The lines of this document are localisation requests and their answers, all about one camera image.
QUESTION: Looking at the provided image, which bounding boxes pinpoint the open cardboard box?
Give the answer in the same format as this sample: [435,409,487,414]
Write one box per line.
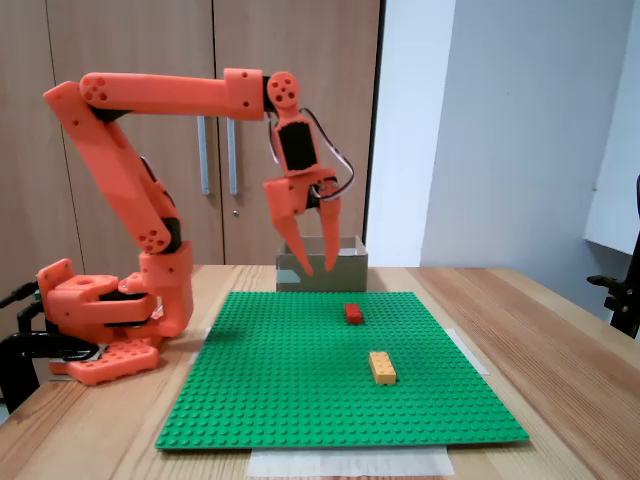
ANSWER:
[275,235,370,294]

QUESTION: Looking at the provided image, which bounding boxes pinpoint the yellow lego block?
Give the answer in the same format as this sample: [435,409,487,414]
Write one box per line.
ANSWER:
[368,351,400,387]

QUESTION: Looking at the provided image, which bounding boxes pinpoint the green lego baseplate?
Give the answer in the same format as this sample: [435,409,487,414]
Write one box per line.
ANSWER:
[154,291,531,452]

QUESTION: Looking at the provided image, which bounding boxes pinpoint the narrow translucent tape strip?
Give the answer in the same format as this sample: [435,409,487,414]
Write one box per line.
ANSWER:
[186,326,214,367]
[448,327,492,377]

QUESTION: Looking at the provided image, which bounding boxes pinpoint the brown wooden cabinet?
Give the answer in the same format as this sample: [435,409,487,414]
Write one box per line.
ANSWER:
[0,0,387,301]

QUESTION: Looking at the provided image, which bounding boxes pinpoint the wide translucent tape strip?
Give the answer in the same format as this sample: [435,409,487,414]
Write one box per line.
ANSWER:
[248,445,456,479]

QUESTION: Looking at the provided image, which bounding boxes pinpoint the white board panel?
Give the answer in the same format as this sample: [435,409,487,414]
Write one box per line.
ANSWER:
[583,0,640,258]

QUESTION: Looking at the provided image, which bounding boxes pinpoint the black stand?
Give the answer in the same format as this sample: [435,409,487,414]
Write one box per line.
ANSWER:
[586,174,640,342]

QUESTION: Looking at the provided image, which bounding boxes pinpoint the black table clamp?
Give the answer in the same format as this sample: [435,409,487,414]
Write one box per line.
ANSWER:
[0,329,101,416]

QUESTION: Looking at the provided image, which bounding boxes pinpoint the silver cabinet door handle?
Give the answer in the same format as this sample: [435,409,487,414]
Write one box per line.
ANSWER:
[226,117,240,197]
[196,115,212,197]

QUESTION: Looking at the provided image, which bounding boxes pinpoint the black base cable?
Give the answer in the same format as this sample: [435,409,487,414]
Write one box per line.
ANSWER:
[16,299,49,334]
[0,282,41,309]

